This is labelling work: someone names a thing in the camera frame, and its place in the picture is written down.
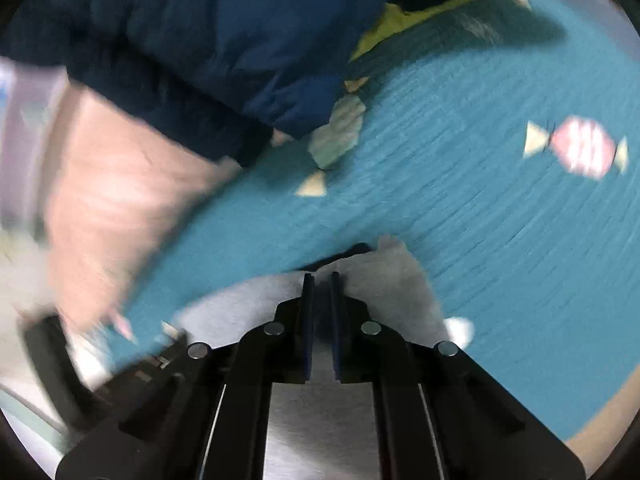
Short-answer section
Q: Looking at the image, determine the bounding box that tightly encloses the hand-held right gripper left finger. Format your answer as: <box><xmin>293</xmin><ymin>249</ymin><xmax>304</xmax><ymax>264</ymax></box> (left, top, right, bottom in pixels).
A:
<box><xmin>55</xmin><ymin>271</ymin><xmax>316</xmax><ymax>480</ymax></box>

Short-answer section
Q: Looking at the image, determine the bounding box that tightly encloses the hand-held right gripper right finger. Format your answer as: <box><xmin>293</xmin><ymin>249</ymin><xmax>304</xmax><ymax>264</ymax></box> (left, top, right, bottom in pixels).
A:
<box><xmin>330</xmin><ymin>271</ymin><xmax>587</xmax><ymax>480</ymax></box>

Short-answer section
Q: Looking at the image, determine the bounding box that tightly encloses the grey and navy jacket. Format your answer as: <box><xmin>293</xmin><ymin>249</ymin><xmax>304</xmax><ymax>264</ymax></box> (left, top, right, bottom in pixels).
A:
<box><xmin>172</xmin><ymin>235</ymin><xmax>452</xmax><ymax>480</ymax></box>

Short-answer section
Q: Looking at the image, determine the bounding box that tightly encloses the pink quilt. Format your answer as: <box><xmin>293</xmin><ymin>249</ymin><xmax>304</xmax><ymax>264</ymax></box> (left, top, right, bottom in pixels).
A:
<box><xmin>42</xmin><ymin>85</ymin><xmax>242</xmax><ymax>342</ymax></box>

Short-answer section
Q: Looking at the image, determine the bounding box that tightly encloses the teal quilted bed mat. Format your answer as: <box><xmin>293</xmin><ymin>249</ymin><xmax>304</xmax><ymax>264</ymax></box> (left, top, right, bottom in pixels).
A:
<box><xmin>105</xmin><ymin>0</ymin><xmax>640</xmax><ymax>442</ymax></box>

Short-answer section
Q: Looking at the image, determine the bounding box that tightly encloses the purple headboard shelf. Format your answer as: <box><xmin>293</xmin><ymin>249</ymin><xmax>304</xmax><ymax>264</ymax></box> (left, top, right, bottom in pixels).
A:
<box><xmin>0</xmin><ymin>57</ymin><xmax>69</xmax><ymax>242</ymax></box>

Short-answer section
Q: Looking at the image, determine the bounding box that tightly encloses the yellow-green cloth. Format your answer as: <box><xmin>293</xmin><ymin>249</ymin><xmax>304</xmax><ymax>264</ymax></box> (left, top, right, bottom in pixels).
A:
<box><xmin>347</xmin><ymin>0</ymin><xmax>489</xmax><ymax>64</ymax></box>

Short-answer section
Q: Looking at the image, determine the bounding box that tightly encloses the navy and yellow puffer jacket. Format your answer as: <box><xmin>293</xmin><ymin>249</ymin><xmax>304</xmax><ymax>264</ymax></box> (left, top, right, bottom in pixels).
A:
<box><xmin>0</xmin><ymin>0</ymin><xmax>482</xmax><ymax>169</ymax></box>

